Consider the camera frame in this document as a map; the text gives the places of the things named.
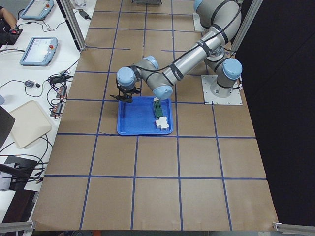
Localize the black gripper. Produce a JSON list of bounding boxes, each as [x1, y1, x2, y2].
[[110, 82, 141, 103]]

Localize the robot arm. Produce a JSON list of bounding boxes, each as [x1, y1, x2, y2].
[[114, 0, 243, 103]]

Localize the blue plastic tray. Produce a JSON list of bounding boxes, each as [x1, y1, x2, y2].
[[117, 96, 174, 136]]

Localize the green relay socket module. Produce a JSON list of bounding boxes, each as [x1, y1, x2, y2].
[[153, 97, 163, 119]]

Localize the white circuit breaker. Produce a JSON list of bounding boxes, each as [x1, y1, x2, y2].
[[156, 116, 170, 131]]

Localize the black power adapter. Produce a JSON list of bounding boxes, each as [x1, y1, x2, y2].
[[79, 10, 91, 20]]

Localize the round grey puck device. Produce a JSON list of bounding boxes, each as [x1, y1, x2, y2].
[[24, 80, 35, 88]]

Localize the beige plastic tray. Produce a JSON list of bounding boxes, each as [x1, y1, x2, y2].
[[9, 100, 52, 148]]

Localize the blue teach pendant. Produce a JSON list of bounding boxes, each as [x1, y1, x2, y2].
[[20, 37, 58, 66], [20, 0, 54, 20]]

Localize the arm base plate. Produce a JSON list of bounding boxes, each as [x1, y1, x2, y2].
[[192, 13, 206, 32], [201, 75, 243, 105]]

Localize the aluminium frame post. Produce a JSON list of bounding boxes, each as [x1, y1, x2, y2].
[[56, 0, 86, 52]]

